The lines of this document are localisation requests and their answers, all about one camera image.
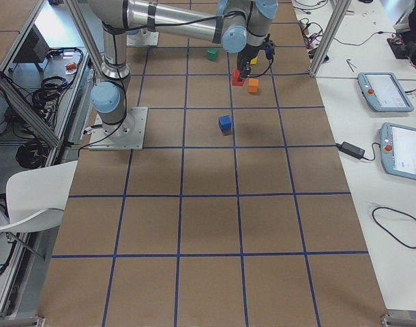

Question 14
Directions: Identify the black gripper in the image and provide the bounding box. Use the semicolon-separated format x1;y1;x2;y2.
237;39;265;82

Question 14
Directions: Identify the red wooden block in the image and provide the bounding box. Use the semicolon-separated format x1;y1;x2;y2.
231;69;246;87

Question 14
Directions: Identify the orange wooden block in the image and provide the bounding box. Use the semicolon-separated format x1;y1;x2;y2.
248;78;259;94

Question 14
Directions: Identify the green wooden block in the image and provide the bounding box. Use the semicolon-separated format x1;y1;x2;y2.
207;48;219;61

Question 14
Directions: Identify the blue wooden block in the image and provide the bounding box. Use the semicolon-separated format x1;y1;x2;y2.
218;115;233;134

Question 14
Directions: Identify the metal allen key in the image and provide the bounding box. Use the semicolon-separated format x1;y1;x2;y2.
346;59;357;72

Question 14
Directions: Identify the far blue teach pendant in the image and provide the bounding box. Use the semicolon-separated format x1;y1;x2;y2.
357;72;414;112

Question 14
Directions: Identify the blue teach pendant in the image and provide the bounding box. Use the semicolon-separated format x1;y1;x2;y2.
379;123;416;181
357;72;414;112

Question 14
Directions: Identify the black power adapter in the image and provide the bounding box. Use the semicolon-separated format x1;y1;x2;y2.
336;142;365;159

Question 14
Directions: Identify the brown grid paper mat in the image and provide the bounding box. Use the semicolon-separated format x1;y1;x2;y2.
38;1;385;326

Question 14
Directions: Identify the black electronic device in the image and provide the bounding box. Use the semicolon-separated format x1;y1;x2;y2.
387;35;416;64

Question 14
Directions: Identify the orange snack packet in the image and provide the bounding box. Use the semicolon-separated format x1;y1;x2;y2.
65;62;77;74

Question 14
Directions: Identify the near blue teach pendant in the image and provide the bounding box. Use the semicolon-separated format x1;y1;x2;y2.
379;123;416;181

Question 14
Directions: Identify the white chair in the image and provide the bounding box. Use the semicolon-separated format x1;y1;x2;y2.
0;161;78;233

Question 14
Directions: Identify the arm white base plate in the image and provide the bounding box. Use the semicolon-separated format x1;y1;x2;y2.
126;31;159;48
87;107;148;151

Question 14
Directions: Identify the aluminium frame post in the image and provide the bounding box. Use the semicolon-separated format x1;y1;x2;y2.
309;0;351;77

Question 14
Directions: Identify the black coiled cable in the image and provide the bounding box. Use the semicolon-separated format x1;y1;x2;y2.
15;138;52;170

